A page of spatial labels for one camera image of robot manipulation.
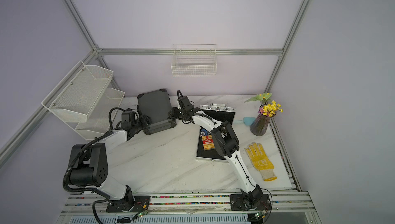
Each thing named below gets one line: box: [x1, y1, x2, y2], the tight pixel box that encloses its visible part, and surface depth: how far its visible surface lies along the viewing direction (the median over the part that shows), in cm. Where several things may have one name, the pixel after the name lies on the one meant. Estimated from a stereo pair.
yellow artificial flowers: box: [243, 92, 284, 117], surface depth 85 cm
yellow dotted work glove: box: [244, 141, 278, 182], surface depth 88 cm
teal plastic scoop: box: [234, 116, 257, 127], surface depth 107 cm
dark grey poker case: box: [137, 88, 177, 136], surface depth 107 cm
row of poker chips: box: [200, 128, 209, 137], surface depth 97 cm
